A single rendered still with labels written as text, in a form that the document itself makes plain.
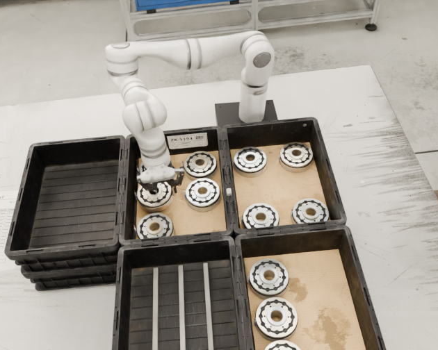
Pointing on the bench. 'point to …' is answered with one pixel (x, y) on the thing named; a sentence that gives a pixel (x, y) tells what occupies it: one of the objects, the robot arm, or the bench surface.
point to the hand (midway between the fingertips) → (165, 191)
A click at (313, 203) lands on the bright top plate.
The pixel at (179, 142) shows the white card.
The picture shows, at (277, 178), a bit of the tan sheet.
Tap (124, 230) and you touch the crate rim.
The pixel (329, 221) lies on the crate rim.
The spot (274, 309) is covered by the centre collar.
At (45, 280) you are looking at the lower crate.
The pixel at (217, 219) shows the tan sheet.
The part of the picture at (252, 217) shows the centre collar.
